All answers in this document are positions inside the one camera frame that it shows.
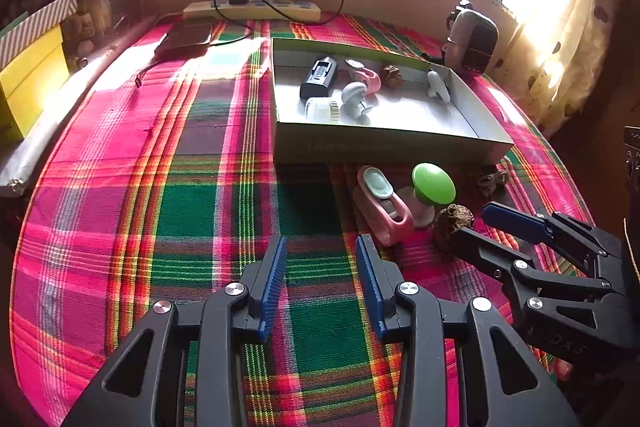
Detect black battery charger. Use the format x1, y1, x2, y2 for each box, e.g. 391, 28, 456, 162
299, 56, 340, 100

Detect striped box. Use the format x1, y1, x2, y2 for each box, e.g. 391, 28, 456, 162
0, 0, 78, 70

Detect clear plastic storage box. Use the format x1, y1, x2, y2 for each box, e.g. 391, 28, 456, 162
60, 0, 151, 62

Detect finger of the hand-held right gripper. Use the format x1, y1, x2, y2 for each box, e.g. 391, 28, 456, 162
450, 227, 615, 324
481, 201, 626, 288

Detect grey fan heater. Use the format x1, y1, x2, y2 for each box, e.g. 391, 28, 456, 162
446, 0, 500, 75

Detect black power bank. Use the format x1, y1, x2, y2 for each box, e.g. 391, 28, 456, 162
155, 23, 215, 60

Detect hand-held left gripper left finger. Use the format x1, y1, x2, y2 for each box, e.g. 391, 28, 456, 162
60, 236, 290, 427

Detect white mushroom lamp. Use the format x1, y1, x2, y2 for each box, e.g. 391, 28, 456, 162
341, 82, 373, 122

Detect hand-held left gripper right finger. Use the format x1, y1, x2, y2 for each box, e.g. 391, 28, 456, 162
355, 234, 581, 427

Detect green mushroom lamp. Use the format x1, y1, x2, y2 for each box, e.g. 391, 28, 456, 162
397, 162, 457, 229

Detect yellow box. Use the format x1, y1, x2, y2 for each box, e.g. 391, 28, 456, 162
0, 24, 68, 142

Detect cream dotted curtain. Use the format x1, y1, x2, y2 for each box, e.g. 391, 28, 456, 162
500, 0, 640, 138

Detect white round ribbed gadget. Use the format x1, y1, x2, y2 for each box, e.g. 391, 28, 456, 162
304, 97, 342, 125

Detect pink green plaid blanket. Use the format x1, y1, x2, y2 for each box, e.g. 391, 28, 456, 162
10, 12, 601, 427

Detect cream power strip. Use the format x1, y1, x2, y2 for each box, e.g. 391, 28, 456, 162
182, 0, 322, 24

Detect white cardboard box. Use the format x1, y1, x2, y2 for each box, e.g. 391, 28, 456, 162
270, 37, 516, 165

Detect white curved gadget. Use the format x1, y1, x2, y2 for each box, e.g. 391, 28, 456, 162
426, 69, 452, 102

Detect pink white stapler-shaped gadget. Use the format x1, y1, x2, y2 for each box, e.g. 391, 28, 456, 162
352, 166, 415, 248
345, 58, 383, 94

